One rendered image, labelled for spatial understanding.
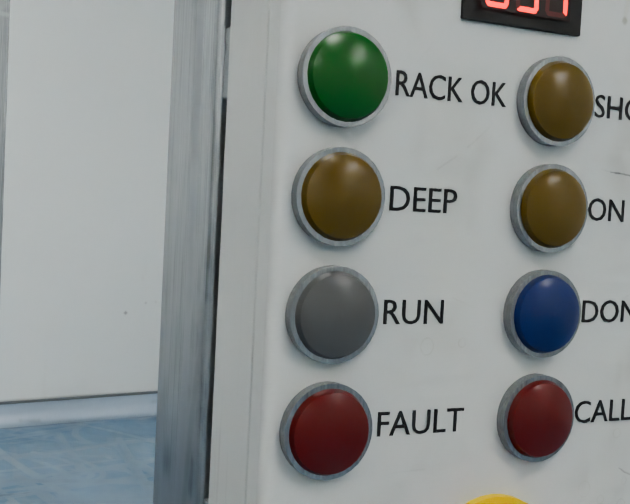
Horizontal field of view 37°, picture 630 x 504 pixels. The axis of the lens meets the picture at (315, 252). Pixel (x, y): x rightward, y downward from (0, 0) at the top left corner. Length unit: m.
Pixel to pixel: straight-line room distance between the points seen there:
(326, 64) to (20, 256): 3.91
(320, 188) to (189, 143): 0.10
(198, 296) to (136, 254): 4.00
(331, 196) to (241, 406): 0.08
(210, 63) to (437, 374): 0.14
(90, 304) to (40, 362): 0.33
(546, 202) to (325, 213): 0.08
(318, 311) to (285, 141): 0.05
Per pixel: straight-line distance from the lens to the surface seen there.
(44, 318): 4.23
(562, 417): 0.34
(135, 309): 4.37
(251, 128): 0.30
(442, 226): 0.31
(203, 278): 0.34
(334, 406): 0.29
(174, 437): 0.38
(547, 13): 0.33
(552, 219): 0.32
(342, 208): 0.28
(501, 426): 0.33
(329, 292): 0.28
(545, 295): 0.32
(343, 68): 0.28
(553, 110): 0.32
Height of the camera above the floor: 1.01
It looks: 3 degrees down
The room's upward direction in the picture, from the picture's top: 3 degrees clockwise
